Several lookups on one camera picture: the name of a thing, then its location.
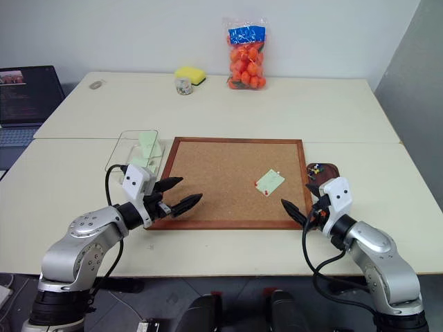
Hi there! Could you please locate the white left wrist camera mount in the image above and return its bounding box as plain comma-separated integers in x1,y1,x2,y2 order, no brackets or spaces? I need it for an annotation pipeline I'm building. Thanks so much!
121,164,157,222

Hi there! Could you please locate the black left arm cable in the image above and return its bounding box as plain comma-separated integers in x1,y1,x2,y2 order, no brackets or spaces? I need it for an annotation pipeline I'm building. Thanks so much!
105,164,129,281

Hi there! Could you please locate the yellow sponge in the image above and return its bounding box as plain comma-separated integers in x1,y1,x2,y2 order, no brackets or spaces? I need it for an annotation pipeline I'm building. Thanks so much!
174,66,207,86

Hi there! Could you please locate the wood framed cork board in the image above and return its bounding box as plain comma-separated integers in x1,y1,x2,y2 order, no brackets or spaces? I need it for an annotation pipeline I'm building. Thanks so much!
143,137,314,231

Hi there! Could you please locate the small dark labelled box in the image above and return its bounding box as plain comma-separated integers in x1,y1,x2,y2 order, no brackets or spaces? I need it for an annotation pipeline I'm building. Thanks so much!
137,319,161,332

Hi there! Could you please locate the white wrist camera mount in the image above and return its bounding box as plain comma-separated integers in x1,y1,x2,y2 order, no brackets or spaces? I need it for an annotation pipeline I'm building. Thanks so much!
318,176,354,237
121,164,157,222

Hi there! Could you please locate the small glass jar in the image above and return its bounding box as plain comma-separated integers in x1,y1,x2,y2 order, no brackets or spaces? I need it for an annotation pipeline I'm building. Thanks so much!
174,77,192,96

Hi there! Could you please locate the white flat object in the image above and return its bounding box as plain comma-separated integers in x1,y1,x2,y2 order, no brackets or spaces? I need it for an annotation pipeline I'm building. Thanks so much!
0,282,14,306

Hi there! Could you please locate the pale green paper note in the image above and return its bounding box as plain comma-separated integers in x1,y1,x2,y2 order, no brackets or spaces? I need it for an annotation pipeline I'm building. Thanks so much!
254,169,286,198
138,130,159,159

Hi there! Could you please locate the clear plastic box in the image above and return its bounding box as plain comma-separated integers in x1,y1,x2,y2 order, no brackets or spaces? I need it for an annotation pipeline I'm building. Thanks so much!
105,129,168,181

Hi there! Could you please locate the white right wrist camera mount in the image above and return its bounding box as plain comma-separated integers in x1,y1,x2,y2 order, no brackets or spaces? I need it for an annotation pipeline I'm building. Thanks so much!
318,176,354,237

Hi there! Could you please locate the dark rounded shape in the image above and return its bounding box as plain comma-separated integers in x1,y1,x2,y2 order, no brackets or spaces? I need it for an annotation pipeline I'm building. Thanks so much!
262,288,309,332
180,292,226,332

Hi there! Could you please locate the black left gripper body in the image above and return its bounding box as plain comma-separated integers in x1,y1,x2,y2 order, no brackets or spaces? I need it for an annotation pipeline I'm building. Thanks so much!
141,180,172,223

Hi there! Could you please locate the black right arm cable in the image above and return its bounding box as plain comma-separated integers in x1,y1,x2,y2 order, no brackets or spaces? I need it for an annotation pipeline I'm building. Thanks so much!
301,210,377,312

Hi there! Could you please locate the brown wooden tray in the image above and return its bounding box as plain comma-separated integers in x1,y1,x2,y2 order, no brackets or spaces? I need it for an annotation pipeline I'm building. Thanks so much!
306,162,341,188

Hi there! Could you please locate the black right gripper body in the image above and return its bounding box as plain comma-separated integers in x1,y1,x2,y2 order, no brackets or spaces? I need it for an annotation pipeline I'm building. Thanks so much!
306,196,329,231

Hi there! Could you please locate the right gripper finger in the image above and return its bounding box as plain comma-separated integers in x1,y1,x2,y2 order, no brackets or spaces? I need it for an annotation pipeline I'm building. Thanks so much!
305,183,324,199
280,199,309,227

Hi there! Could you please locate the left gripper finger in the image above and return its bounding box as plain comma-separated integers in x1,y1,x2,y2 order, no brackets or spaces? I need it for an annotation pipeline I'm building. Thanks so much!
169,193,204,218
153,176,184,196

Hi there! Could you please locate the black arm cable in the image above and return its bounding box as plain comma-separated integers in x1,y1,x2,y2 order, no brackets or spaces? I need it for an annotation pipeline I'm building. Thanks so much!
105,164,129,281
301,210,377,312

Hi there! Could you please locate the bag of orange fruits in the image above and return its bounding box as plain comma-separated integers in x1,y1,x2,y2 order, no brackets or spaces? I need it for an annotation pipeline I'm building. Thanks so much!
221,15,269,92

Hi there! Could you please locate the dark open laptop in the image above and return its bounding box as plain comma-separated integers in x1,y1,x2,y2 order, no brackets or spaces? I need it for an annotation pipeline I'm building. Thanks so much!
0,65,66,171

